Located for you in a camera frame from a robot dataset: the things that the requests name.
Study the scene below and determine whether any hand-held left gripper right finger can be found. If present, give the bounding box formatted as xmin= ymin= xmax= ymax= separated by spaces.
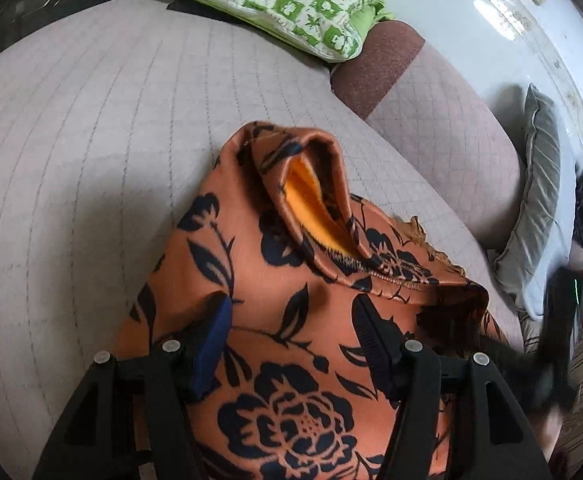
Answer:
xmin=351 ymin=292 xmax=555 ymax=480

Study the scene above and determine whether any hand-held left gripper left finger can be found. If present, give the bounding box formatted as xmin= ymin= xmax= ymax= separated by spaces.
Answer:
xmin=32 ymin=292 xmax=234 ymax=480

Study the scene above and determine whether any orange black floral garment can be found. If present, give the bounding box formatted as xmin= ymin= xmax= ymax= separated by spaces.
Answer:
xmin=114 ymin=121 xmax=509 ymax=480

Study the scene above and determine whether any grey pillow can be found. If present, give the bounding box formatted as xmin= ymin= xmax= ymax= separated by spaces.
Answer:
xmin=494 ymin=84 xmax=579 ymax=321

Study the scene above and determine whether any pink brown bolster cushion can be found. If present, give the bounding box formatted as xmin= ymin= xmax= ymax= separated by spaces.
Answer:
xmin=330 ymin=20 xmax=525 ymax=251

